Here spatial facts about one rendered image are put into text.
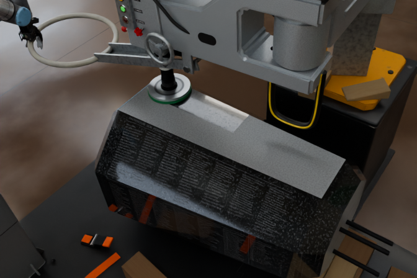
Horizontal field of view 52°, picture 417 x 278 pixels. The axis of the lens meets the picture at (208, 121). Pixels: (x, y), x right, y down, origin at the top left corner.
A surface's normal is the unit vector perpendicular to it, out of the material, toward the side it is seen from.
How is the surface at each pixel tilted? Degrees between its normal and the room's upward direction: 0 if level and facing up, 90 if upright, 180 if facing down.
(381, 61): 0
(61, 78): 0
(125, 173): 45
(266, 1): 90
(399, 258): 0
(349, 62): 90
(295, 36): 90
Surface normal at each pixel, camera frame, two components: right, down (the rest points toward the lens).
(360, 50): -0.14, 0.69
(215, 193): -0.43, -0.09
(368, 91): -0.26, -0.70
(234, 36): -0.55, 0.60
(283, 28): -0.74, 0.49
